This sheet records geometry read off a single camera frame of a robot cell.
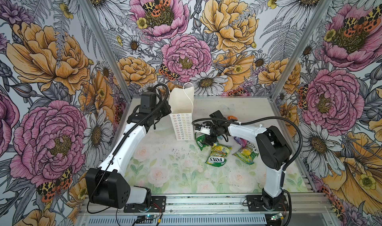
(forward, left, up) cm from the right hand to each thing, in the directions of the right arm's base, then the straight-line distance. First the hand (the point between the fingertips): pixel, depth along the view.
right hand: (206, 138), depth 95 cm
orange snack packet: (+13, -18, +3) cm, 22 cm away
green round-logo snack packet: (-2, +4, +2) cm, 5 cm away
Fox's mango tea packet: (-12, -22, +2) cm, 25 cm away
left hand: (+4, +20, +22) cm, 30 cm away
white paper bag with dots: (+22, +15, +6) cm, 27 cm away
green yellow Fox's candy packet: (-12, -6, +2) cm, 14 cm away
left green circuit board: (-40, +32, -6) cm, 51 cm away
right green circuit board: (-41, -31, -5) cm, 51 cm away
